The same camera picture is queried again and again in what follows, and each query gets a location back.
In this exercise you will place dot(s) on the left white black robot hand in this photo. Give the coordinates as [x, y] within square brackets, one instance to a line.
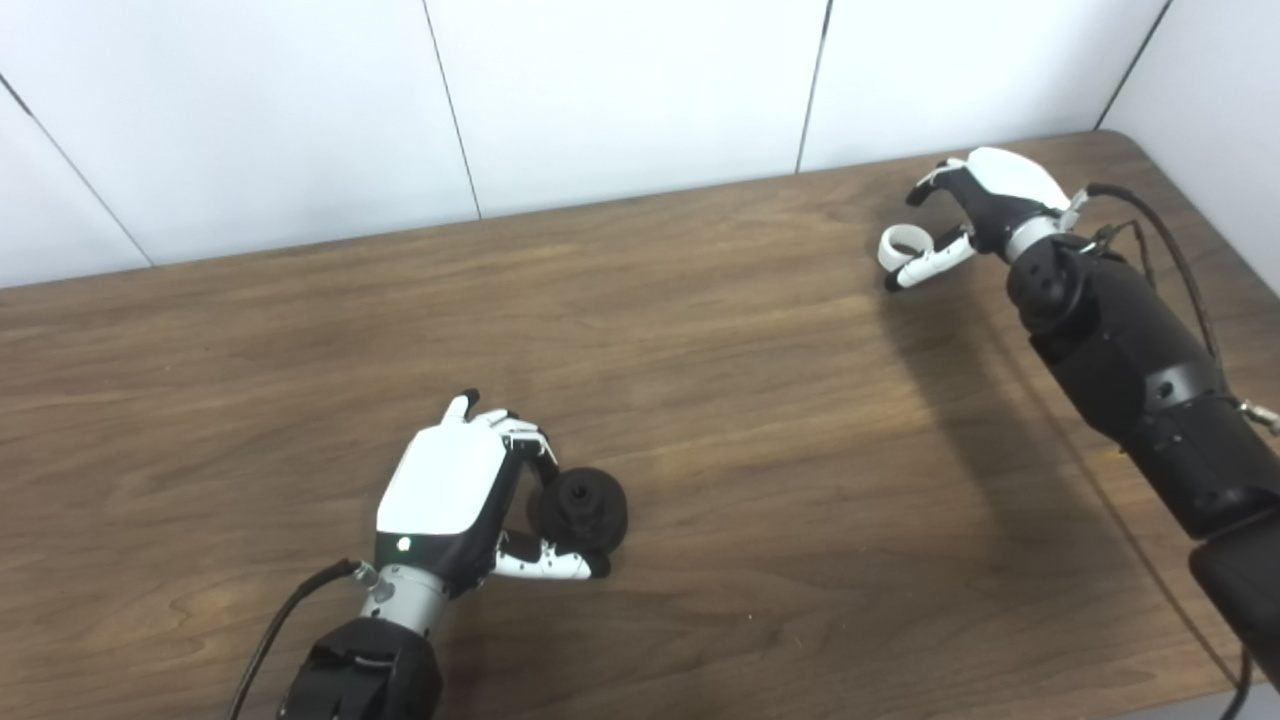
[440, 485]

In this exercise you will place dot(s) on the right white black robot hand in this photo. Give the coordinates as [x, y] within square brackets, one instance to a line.
[1005, 180]

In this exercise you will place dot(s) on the round black part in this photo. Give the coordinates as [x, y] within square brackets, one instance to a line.
[590, 510]

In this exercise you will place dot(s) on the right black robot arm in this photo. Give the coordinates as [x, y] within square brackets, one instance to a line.
[1140, 370]

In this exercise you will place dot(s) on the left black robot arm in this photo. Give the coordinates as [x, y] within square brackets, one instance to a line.
[365, 670]

